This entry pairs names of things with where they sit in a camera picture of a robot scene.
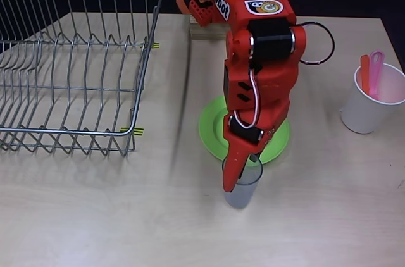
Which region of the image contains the white paper cup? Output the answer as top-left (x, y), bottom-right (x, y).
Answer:
top-left (340, 63), bottom-right (405, 135)

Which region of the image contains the wooden base block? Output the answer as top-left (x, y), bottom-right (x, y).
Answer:
top-left (189, 15), bottom-right (229, 40)

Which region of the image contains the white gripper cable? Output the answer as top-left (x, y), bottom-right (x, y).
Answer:
top-left (232, 66), bottom-right (259, 131)

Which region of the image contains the dark wrist cable loop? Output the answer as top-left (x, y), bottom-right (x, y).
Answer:
top-left (298, 21), bottom-right (335, 66)

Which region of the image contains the orange plastic knife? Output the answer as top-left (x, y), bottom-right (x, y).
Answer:
top-left (359, 54), bottom-right (371, 97)

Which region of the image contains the pink plastic fork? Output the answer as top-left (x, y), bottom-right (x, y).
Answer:
top-left (368, 50), bottom-right (386, 100)

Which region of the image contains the translucent grey plastic cup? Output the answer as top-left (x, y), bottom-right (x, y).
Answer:
top-left (222, 154), bottom-right (264, 209)

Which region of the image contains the green plastic plate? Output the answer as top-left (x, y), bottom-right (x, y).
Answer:
top-left (198, 96), bottom-right (290, 165)

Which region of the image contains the metal wire dish rack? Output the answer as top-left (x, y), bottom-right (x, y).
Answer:
top-left (0, 0), bottom-right (165, 158)

